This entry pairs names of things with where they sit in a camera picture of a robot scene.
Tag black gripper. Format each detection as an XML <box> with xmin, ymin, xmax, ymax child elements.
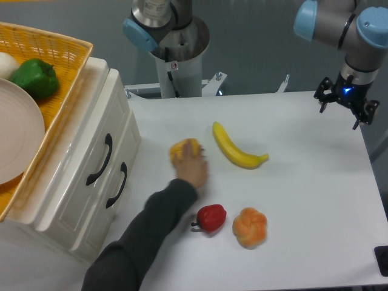
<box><xmin>313</xmin><ymin>70</ymin><xmax>380</xmax><ymax>130</ymax></box>

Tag yellow bell pepper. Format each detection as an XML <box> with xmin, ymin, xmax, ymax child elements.
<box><xmin>169</xmin><ymin>138</ymin><xmax>201</xmax><ymax>165</ymax></box>

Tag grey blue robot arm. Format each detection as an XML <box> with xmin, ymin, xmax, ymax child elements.
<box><xmin>122</xmin><ymin>1</ymin><xmax>387</xmax><ymax>125</ymax></box>

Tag dark grey sleeved forearm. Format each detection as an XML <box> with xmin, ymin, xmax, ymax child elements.
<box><xmin>81</xmin><ymin>178</ymin><xmax>198</xmax><ymax>290</ymax></box>

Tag white drawer cabinet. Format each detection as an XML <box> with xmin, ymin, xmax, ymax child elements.
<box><xmin>0</xmin><ymin>56</ymin><xmax>142</xmax><ymax>264</ymax></box>

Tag person's hand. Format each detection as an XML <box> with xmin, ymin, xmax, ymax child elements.
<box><xmin>173</xmin><ymin>140</ymin><xmax>208</xmax><ymax>189</ymax></box>

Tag yellow banana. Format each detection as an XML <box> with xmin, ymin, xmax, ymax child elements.
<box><xmin>212</xmin><ymin>121</ymin><xmax>269</xmax><ymax>169</ymax></box>

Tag black object at edge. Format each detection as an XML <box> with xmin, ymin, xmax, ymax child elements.
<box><xmin>374</xmin><ymin>246</ymin><xmax>388</xmax><ymax>277</ymax></box>

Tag orange knotted bread roll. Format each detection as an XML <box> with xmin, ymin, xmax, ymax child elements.
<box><xmin>232</xmin><ymin>207</ymin><xmax>267</xmax><ymax>249</ymax></box>

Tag red bell pepper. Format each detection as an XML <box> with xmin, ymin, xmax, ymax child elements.
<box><xmin>191</xmin><ymin>204</ymin><xmax>227</xmax><ymax>233</ymax></box>

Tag yellow woven basket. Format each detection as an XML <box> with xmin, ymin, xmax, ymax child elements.
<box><xmin>1</xmin><ymin>22</ymin><xmax>93</xmax><ymax>220</ymax></box>

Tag green bell pepper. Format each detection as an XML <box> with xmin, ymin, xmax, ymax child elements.
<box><xmin>10</xmin><ymin>59</ymin><xmax>59</xmax><ymax>101</ymax></box>

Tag beige plate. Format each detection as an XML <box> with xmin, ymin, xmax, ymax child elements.
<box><xmin>1</xmin><ymin>79</ymin><xmax>45</xmax><ymax>184</ymax></box>

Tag white round vegetable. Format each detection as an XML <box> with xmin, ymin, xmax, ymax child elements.
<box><xmin>0</xmin><ymin>52</ymin><xmax>19</xmax><ymax>80</ymax></box>

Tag white metal bracket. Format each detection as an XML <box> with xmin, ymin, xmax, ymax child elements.
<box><xmin>276</xmin><ymin>74</ymin><xmax>290</xmax><ymax>93</ymax></box>

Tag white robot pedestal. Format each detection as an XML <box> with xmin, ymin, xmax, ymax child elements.
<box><xmin>123</xmin><ymin>16</ymin><xmax>227</xmax><ymax>98</ymax></box>

